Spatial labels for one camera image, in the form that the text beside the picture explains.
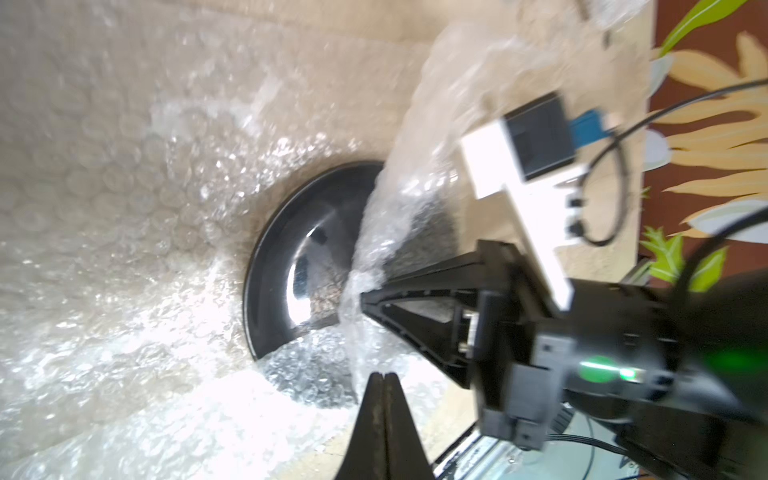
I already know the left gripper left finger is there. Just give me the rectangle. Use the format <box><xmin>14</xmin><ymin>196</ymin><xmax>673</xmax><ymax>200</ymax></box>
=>
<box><xmin>335</xmin><ymin>373</ymin><xmax>384</xmax><ymax>480</ymax></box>

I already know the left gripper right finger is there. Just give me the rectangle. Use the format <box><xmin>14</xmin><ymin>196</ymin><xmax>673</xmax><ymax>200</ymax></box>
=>
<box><xmin>384</xmin><ymin>373</ymin><xmax>435</xmax><ymax>480</ymax></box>

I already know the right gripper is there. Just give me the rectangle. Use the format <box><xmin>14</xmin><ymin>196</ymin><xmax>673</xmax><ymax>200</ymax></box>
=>
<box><xmin>360</xmin><ymin>241</ymin><xmax>767</xmax><ymax>449</ymax></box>

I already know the black dinner plate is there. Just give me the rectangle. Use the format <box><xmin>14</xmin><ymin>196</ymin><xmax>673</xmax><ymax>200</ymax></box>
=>
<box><xmin>242</xmin><ymin>160</ymin><xmax>460</xmax><ymax>409</ymax></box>

